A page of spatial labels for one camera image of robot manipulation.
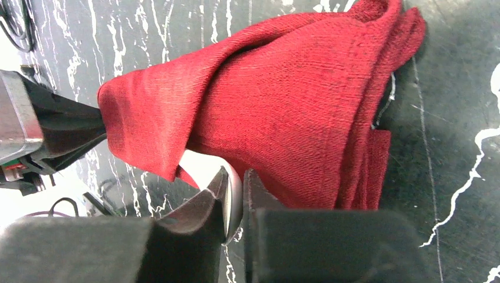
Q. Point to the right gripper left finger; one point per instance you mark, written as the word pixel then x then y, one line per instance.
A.
pixel 184 246

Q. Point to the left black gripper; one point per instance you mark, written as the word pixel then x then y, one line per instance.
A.
pixel 37 123

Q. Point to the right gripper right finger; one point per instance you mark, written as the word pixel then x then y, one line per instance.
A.
pixel 315 245

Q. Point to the white plastic spoon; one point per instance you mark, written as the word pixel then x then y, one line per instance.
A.
pixel 203 168

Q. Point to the red cloth napkin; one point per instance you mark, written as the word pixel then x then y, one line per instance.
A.
pixel 292 97

